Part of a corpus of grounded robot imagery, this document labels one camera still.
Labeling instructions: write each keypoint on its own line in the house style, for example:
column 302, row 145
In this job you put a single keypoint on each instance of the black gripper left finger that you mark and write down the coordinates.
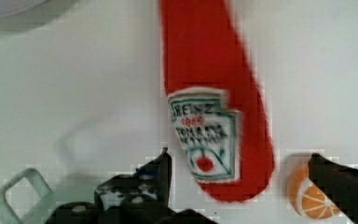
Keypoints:
column 152, row 179

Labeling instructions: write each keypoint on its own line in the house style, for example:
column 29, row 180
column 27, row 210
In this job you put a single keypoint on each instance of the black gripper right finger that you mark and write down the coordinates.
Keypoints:
column 338, row 182

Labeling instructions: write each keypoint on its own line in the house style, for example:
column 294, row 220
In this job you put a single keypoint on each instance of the red ketchup bottle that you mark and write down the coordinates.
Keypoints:
column 216, row 109

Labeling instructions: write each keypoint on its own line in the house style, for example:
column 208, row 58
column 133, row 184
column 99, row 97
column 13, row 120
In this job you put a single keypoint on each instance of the grey round plate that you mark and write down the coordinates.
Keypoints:
column 24, row 15

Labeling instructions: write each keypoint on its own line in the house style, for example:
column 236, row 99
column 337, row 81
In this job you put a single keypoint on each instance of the orange half toy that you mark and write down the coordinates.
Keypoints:
column 306, row 199

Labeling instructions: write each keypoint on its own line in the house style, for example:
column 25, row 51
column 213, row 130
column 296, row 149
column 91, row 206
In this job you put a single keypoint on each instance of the green mug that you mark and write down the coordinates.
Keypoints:
column 28, row 198

